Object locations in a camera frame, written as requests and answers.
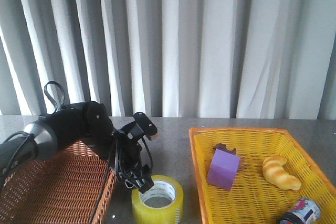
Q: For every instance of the grey pleated curtain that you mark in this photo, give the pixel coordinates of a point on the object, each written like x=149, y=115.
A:
x=244, y=59

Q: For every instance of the small dark labelled jar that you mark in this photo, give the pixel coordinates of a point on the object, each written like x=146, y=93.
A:
x=303, y=211

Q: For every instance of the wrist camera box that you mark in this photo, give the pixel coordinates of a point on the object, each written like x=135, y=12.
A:
x=140, y=127

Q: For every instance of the purple foam block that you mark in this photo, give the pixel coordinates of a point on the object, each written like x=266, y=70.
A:
x=223, y=169

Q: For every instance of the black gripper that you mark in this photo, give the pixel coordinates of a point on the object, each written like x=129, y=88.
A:
x=128, y=166

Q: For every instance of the yellow packing tape roll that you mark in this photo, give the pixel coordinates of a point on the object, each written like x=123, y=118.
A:
x=164, y=187

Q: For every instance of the toy croissant bread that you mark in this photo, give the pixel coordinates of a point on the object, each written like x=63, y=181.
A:
x=274, y=173

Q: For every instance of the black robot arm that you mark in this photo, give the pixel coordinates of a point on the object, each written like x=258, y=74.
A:
x=87, y=122

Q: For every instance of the brown wicker basket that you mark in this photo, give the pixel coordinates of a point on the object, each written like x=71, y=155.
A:
x=72, y=187

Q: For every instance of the brown chocolate toy piece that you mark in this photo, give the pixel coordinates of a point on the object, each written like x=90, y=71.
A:
x=223, y=147

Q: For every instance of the yellow plastic woven basket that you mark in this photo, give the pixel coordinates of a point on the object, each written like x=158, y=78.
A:
x=252, y=199

